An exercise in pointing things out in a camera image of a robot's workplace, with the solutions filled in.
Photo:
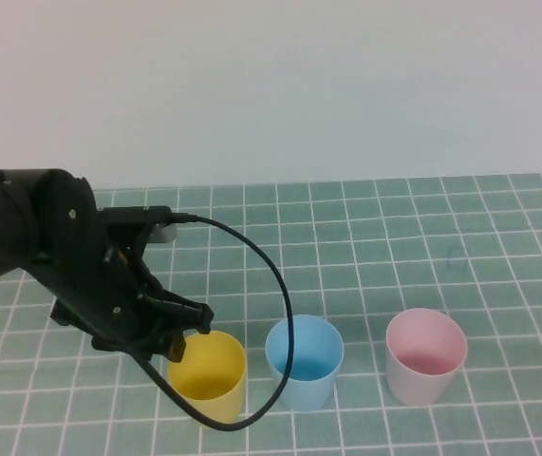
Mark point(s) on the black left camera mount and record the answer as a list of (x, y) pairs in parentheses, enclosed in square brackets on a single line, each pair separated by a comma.
[(133, 214)]

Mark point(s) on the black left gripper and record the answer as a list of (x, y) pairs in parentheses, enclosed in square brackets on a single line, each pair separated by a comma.
[(104, 304)]

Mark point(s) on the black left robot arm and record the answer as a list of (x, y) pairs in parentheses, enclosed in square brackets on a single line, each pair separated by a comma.
[(5, 223)]

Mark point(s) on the green grid tablecloth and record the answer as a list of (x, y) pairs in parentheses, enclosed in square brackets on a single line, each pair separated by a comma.
[(370, 247)]

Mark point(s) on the yellow plastic cup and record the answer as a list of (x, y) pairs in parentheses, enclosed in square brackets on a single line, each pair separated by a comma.
[(216, 361)]

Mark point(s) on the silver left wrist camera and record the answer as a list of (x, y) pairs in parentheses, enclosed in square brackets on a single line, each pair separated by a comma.
[(163, 233)]

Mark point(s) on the blue plastic cup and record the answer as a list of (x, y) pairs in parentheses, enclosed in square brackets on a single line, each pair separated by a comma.
[(313, 344)]

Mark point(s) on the pink plastic cup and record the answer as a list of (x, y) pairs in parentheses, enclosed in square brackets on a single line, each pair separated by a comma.
[(422, 342)]

